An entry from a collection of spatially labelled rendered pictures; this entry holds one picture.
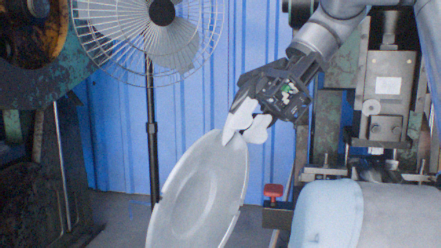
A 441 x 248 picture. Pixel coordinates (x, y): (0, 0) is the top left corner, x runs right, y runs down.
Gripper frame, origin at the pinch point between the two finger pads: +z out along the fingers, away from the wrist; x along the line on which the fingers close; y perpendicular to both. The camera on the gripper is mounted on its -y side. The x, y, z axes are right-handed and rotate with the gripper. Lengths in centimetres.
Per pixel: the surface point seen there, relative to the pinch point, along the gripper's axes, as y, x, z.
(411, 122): -33, 78, -57
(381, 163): -28, 71, -34
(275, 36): -142, 64, -86
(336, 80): -29, 33, -40
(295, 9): -41, 13, -49
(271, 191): -30, 41, -1
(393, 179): -16, 64, -28
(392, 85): -22, 46, -50
